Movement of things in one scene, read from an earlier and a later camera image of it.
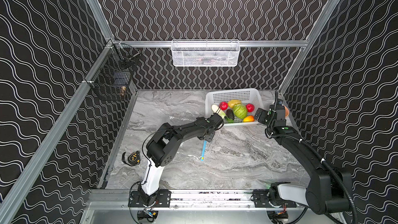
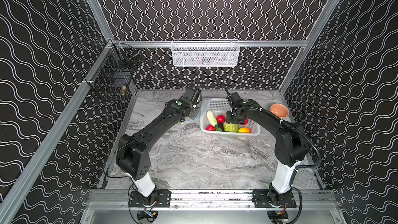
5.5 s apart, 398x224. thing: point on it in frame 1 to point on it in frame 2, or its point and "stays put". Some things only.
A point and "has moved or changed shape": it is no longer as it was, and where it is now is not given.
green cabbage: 240,111 has moved or changed shape
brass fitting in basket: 123,89 stays put
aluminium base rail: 187,199 stays put
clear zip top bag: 223,154 to 204,104
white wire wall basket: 205,53 stays put
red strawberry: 223,106 has moved or changed shape
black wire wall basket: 112,77 stays put
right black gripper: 264,115 to 234,100
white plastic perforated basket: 245,95 to 219,107
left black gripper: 216,121 to 193,94
